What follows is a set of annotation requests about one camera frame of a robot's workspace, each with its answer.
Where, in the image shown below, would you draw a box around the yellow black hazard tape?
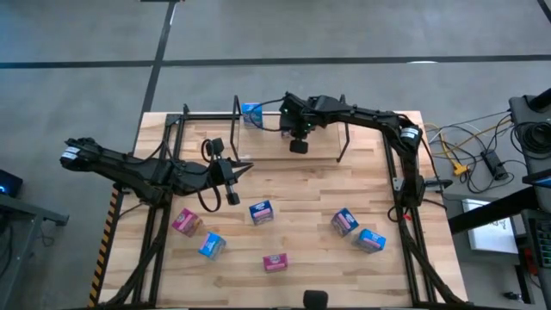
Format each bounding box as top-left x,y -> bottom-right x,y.
88,184 -> 129,309

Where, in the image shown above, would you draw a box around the white board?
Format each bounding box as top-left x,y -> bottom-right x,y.
461,198 -> 520,255

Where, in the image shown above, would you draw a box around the coiled black cable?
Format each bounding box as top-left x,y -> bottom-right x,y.
511,121 -> 551,155

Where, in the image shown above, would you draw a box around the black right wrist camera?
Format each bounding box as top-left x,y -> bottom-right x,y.
288,138 -> 310,155

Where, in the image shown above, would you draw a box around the black power adapter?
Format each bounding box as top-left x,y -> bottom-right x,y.
480,149 -> 509,182

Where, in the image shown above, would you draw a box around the Raisin Bran cereal box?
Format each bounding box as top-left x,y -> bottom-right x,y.
263,252 -> 289,274
171,208 -> 202,237

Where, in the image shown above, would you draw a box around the black keyboard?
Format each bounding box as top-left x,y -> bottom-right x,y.
533,217 -> 551,268

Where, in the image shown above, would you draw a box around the black aluminium table frame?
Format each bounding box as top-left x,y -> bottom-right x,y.
101,102 -> 464,309

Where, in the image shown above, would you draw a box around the black rounded object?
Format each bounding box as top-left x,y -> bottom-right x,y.
302,289 -> 330,310

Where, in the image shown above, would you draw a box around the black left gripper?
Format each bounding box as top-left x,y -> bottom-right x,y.
196,137 -> 255,191

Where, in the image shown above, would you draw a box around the black device blue light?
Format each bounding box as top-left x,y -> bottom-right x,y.
0,169 -> 24,199

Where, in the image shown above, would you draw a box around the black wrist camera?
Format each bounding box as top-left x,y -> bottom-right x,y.
225,184 -> 242,207
288,138 -> 310,155

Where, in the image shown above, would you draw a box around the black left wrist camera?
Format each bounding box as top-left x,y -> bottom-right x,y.
225,184 -> 242,207

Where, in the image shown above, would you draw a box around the black equipment stand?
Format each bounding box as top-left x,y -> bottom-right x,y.
509,88 -> 551,126

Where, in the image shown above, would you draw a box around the grey metal desk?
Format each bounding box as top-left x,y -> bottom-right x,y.
0,193 -> 70,310

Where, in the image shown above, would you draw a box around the computer monitor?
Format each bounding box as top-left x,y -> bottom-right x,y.
523,168 -> 551,189

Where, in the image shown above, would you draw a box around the Rice Krispies cereal box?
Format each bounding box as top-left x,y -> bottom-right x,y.
198,231 -> 227,262
240,102 -> 264,129
352,227 -> 387,254

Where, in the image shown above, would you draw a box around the wooden shelf black metal legs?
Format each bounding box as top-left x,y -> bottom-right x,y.
230,94 -> 352,164

